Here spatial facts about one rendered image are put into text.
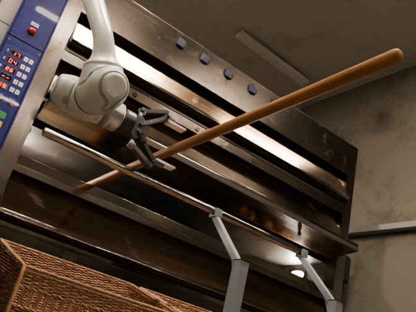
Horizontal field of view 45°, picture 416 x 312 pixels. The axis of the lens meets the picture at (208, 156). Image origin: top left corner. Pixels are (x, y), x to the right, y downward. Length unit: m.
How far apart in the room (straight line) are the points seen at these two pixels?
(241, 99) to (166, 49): 0.49
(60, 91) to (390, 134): 5.08
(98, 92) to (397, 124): 5.15
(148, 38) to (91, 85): 1.23
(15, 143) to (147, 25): 0.89
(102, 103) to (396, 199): 4.70
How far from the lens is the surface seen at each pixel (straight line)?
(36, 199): 2.03
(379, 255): 5.56
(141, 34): 2.45
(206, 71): 2.59
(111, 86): 1.24
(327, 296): 2.06
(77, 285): 1.52
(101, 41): 1.34
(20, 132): 2.06
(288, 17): 5.97
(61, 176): 2.07
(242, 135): 2.55
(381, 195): 5.82
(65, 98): 1.41
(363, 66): 1.05
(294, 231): 2.66
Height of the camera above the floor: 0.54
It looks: 24 degrees up
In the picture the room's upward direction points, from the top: 14 degrees clockwise
